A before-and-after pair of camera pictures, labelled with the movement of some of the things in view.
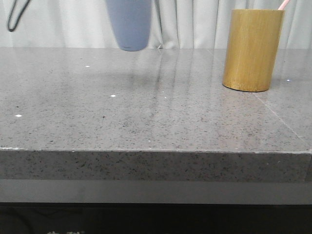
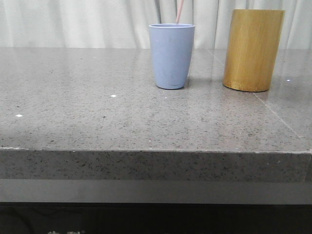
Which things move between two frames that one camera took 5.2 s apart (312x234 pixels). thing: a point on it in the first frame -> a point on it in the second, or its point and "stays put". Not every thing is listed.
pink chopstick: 283,5 -> 179,10
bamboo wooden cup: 252,42 stays put
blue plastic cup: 131,21 -> 172,46
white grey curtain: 174,24 stays put
